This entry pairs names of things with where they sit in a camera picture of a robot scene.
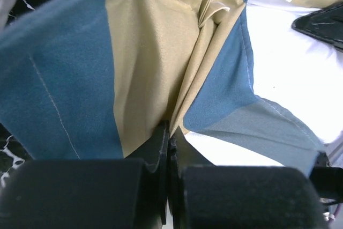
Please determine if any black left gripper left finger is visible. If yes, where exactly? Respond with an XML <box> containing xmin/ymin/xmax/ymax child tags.
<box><xmin>1</xmin><ymin>121</ymin><xmax>169</xmax><ymax>228</ymax></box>

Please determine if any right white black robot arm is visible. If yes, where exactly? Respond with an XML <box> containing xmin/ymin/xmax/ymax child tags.
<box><xmin>292</xmin><ymin>2</ymin><xmax>342</xmax><ymax>208</ymax></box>

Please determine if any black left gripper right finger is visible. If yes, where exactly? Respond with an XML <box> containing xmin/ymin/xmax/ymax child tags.
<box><xmin>168</xmin><ymin>129</ymin><xmax>328</xmax><ymax>228</ymax></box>

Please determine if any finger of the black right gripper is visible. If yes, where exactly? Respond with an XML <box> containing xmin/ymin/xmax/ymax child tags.
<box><xmin>292</xmin><ymin>2</ymin><xmax>343</xmax><ymax>51</ymax></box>

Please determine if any blue beige patchwork pillowcase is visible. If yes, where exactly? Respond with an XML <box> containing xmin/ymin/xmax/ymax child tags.
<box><xmin>1</xmin><ymin>0</ymin><xmax>342</xmax><ymax>159</ymax></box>

